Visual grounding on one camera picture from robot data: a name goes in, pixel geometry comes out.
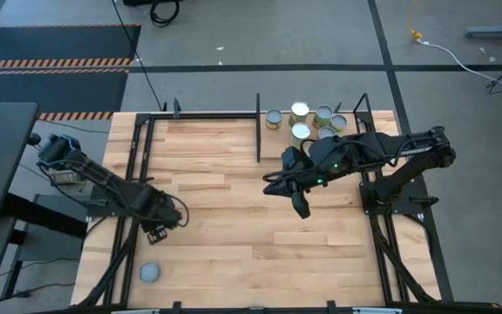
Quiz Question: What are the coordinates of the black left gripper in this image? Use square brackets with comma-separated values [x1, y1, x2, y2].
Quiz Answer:
[142, 213, 181, 245]

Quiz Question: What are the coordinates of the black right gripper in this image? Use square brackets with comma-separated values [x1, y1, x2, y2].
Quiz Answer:
[262, 163, 330, 220]

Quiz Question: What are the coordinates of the green and red can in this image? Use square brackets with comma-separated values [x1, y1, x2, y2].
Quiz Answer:
[312, 104, 334, 130]

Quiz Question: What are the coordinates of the can with grey lid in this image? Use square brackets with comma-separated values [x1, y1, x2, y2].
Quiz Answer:
[139, 261, 162, 283]

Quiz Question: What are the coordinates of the small electronics box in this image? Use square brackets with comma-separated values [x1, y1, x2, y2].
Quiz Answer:
[48, 167, 82, 185]

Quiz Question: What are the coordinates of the black desk base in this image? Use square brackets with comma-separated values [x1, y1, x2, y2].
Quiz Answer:
[0, 191, 89, 302]

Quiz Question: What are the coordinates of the dark grey desk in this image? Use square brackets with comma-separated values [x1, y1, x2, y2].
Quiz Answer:
[0, 102, 40, 223]

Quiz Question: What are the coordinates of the black hazard-striped floor mat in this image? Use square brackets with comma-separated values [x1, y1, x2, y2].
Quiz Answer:
[0, 24, 142, 71]
[0, 68, 129, 122]

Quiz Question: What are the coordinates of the grey desk foot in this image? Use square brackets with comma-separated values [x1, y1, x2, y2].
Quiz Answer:
[465, 0, 502, 40]

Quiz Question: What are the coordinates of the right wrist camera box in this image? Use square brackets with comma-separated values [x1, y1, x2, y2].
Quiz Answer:
[280, 147, 302, 171]

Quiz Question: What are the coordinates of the black table frame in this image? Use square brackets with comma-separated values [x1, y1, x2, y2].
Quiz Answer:
[74, 98, 502, 314]

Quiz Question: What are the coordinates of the yellow cable with plug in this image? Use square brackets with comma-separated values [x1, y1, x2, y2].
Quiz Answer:
[405, 0, 424, 43]

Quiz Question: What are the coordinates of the white power cable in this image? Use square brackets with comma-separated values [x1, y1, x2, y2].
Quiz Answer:
[417, 38, 502, 93]

